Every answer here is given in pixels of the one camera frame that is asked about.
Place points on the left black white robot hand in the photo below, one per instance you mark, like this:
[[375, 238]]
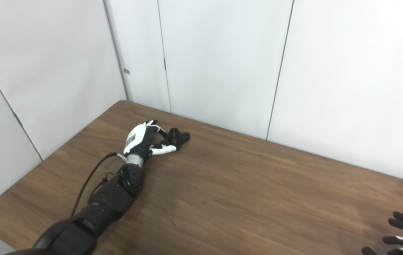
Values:
[[135, 138]]

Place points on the black flanged holder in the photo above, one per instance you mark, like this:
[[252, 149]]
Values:
[[182, 137]]

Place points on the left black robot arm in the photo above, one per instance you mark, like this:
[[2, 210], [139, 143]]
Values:
[[112, 202]]

